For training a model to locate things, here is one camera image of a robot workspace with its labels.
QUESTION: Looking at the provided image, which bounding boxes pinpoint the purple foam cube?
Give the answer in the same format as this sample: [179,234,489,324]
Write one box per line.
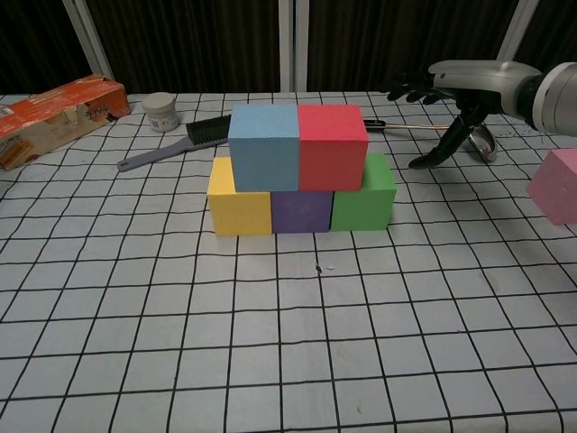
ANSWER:
[270,189,334,235]

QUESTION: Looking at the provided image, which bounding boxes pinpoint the yellow foam cube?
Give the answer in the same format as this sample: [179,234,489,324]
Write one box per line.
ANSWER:
[206,156,274,238]

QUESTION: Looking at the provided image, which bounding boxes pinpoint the steel ladle black handle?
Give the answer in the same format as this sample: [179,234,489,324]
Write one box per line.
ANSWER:
[363,118,498,162]

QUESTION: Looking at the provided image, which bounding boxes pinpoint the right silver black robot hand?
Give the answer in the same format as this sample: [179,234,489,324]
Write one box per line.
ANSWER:
[386,60,542,170]

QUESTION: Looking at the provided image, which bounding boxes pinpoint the pink foam cube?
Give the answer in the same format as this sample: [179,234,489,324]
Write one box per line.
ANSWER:
[527,147,577,226]

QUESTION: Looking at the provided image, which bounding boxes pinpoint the orange cardboard box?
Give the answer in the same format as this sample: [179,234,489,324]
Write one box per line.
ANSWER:
[0,74,131,171]

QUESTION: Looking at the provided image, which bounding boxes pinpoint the green foam cube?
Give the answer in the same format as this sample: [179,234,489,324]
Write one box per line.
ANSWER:
[330,153,398,234]

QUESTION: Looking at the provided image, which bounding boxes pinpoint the blue foam cube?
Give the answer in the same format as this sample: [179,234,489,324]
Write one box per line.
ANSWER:
[228,104,301,192]

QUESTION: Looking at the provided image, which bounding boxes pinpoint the small white jar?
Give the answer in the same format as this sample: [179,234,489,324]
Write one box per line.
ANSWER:
[142,92,179,134]

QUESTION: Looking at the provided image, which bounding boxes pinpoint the grey brush black bristles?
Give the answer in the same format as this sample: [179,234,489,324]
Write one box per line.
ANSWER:
[116,114,234,173]

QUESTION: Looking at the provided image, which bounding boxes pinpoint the red foam cube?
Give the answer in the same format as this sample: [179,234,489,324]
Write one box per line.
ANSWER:
[297,104,370,192]

